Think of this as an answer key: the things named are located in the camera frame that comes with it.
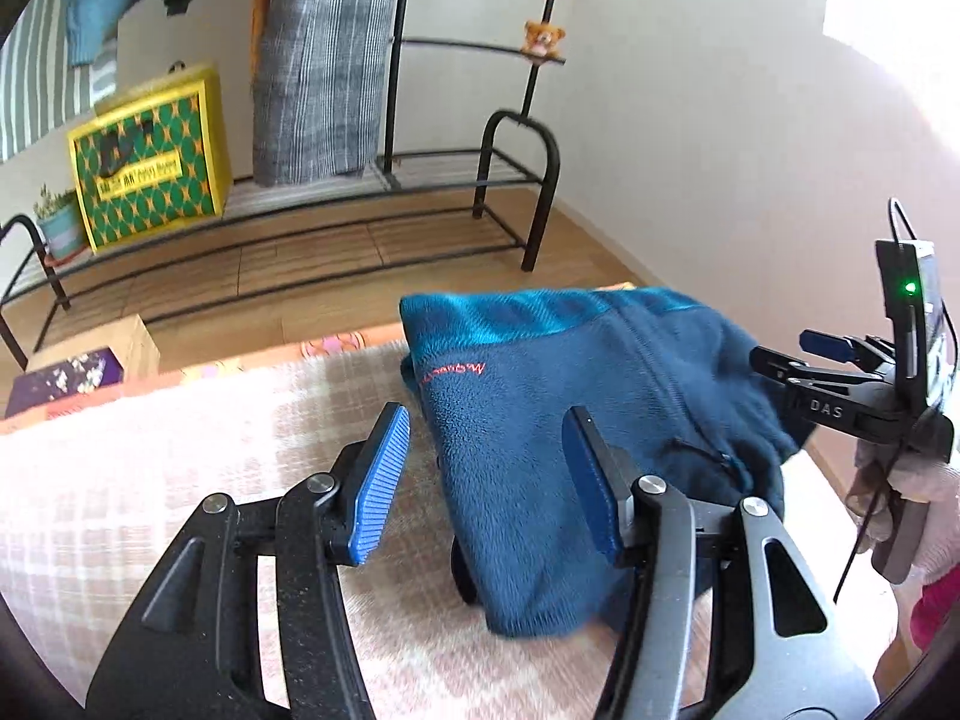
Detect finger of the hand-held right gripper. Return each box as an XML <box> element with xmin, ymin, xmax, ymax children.
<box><xmin>801</xmin><ymin>328</ymin><xmax>890</xmax><ymax>366</ymax></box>
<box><xmin>750</xmin><ymin>345</ymin><xmax>826</xmax><ymax>391</ymax></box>

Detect yellow green patterned box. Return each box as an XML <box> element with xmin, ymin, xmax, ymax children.
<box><xmin>66</xmin><ymin>64</ymin><xmax>232</xmax><ymax>252</ymax></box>

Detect person's right forearm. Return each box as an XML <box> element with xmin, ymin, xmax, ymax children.
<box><xmin>909</xmin><ymin>574</ymin><xmax>960</xmax><ymax>650</ymax></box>

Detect grey plaid coat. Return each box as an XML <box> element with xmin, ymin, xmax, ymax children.
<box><xmin>251</xmin><ymin>0</ymin><xmax>410</xmax><ymax>187</ymax></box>

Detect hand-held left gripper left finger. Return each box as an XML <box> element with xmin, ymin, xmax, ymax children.
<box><xmin>86</xmin><ymin>401</ymin><xmax>412</xmax><ymax>720</ymax></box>

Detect pink checked blanket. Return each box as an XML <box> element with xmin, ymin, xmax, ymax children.
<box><xmin>0</xmin><ymin>341</ymin><xmax>901</xmax><ymax>720</ymax></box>

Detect small potted plant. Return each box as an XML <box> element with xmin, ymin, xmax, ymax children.
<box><xmin>31</xmin><ymin>184</ymin><xmax>89</xmax><ymax>263</ymax></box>

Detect black metal clothes rack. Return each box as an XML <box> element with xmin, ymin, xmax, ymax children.
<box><xmin>0</xmin><ymin>0</ymin><xmax>593</xmax><ymax>372</ymax></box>

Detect white green striped cloth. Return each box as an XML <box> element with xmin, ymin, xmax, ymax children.
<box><xmin>0</xmin><ymin>0</ymin><xmax>121</xmax><ymax>162</ymax></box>

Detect brown teddy bear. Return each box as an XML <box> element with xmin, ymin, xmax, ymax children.
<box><xmin>521</xmin><ymin>19</ymin><xmax>567</xmax><ymax>61</ymax></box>

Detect person's right hand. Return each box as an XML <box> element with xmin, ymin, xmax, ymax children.
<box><xmin>846</xmin><ymin>436</ymin><xmax>960</xmax><ymax>586</ymax></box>

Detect cardboard box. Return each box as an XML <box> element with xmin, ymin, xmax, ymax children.
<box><xmin>26</xmin><ymin>313</ymin><xmax>162</xmax><ymax>383</ymax></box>

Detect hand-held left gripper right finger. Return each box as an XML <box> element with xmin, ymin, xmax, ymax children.
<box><xmin>561</xmin><ymin>405</ymin><xmax>878</xmax><ymax>720</ymax></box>

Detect window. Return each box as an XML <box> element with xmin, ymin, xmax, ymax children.
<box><xmin>821</xmin><ymin>0</ymin><xmax>960</xmax><ymax>98</ymax></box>

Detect purple floral box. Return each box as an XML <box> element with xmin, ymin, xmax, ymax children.
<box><xmin>6</xmin><ymin>347</ymin><xmax>125</xmax><ymax>421</ymax></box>

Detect teal plaid fleece jacket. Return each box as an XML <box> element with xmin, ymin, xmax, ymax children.
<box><xmin>397</xmin><ymin>286</ymin><xmax>818</xmax><ymax>638</ymax></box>

